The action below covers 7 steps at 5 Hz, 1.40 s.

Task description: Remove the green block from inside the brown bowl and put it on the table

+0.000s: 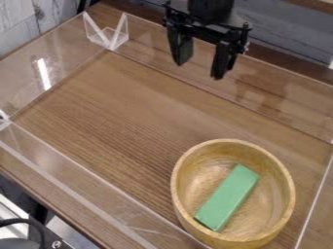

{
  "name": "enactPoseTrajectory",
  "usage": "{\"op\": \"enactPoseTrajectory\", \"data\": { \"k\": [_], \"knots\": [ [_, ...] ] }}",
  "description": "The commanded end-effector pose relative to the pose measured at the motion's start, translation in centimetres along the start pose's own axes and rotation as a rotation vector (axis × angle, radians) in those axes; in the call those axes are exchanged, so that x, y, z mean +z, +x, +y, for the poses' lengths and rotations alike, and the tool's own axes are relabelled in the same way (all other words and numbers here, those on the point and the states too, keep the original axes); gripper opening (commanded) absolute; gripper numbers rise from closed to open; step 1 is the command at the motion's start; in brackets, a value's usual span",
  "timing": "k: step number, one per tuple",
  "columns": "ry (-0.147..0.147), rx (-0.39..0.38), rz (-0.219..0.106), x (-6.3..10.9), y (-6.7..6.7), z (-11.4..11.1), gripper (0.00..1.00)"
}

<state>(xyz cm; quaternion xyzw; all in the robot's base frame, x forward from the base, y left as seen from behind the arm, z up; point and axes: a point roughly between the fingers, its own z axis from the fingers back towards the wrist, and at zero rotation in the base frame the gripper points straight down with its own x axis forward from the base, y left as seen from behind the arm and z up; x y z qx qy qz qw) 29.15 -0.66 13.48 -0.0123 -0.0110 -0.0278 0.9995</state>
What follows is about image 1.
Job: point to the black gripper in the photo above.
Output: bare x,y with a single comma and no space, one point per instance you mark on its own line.
212,21

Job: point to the brown wooden bowl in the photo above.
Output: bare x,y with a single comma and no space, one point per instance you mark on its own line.
267,210

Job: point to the green rectangular block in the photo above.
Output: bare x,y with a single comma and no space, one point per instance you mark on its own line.
228,197

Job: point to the clear acrylic corner bracket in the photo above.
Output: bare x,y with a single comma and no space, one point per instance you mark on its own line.
108,37

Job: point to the clear acrylic tray wall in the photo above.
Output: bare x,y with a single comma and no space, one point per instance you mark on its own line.
97,121

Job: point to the black metal table mount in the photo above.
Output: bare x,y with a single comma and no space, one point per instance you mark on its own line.
24,220

